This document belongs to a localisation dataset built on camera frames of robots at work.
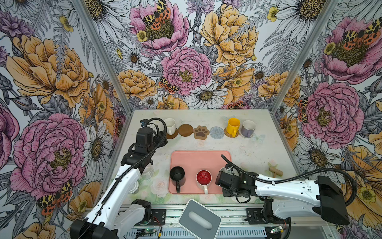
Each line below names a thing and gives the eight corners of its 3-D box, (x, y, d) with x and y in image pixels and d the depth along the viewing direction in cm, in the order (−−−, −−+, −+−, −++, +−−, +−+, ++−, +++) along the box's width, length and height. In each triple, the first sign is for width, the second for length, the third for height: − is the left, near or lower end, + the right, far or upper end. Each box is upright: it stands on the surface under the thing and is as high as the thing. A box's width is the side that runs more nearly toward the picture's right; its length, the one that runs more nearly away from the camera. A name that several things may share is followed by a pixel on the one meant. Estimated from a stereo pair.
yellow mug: (228, 140, 107) (231, 130, 98) (226, 127, 114) (228, 117, 106) (238, 140, 107) (242, 130, 98) (235, 127, 114) (239, 117, 106)
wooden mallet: (271, 177, 90) (273, 175, 88) (268, 168, 93) (270, 166, 91) (282, 177, 90) (284, 175, 88) (278, 168, 93) (280, 166, 91)
